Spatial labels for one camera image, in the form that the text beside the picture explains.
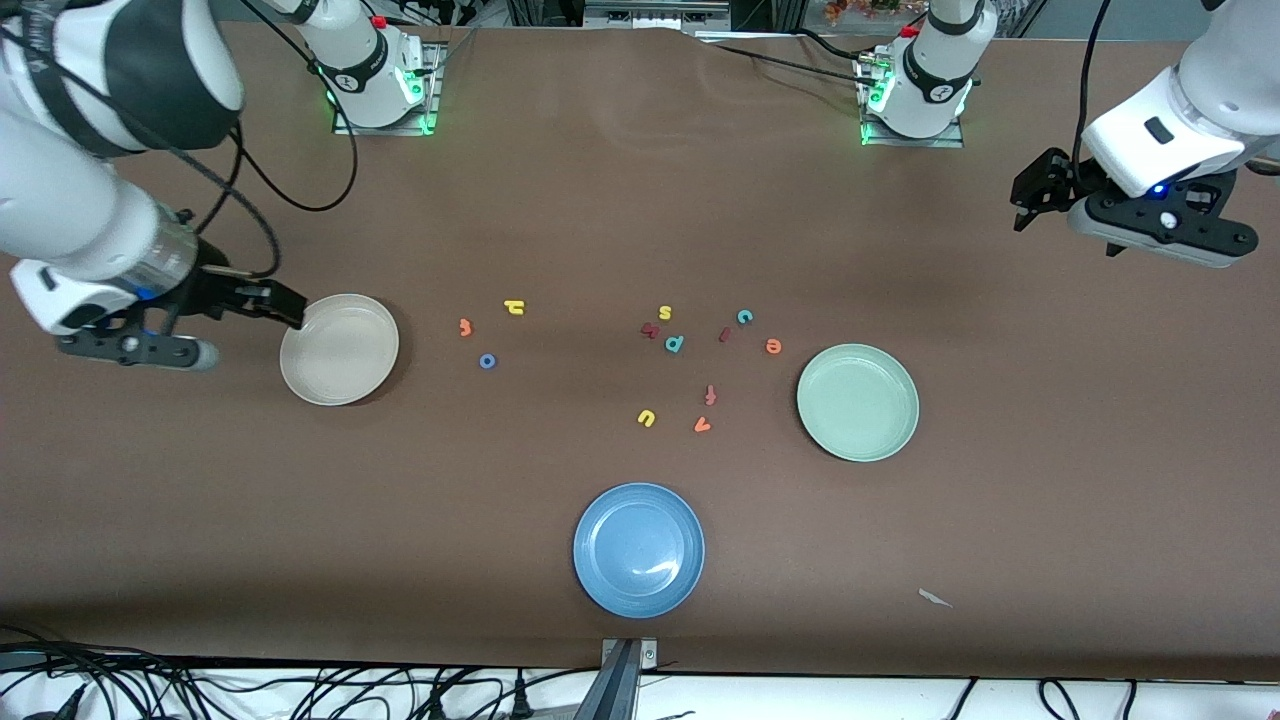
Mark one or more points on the grey power strip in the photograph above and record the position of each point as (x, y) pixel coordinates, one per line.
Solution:
(655, 14)

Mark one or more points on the orange leaf decoration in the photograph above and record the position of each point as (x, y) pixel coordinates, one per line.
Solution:
(860, 8)

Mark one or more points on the white paper scrap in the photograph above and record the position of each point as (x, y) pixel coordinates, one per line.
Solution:
(935, 598)

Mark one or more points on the blue plate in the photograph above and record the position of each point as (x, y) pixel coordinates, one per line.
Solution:
(638, 550)

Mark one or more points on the brown table cover sheet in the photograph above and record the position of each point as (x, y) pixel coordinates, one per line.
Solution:
(600, 200)

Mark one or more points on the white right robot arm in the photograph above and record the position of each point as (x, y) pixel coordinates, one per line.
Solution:
(355, 45)

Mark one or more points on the pale green plate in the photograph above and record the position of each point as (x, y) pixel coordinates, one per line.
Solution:
(858, 402)

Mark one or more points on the beige brown plate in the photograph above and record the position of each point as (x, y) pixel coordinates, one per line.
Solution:
(340, 350)

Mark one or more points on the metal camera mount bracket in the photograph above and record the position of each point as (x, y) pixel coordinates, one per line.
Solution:
(648, 655)

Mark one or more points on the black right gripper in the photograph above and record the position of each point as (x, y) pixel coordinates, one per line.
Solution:
(208, 291)

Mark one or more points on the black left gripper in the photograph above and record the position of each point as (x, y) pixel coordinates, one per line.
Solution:
(1066, 180)

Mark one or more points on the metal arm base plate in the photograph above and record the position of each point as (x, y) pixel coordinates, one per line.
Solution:
(910, 143)
(385, 131)

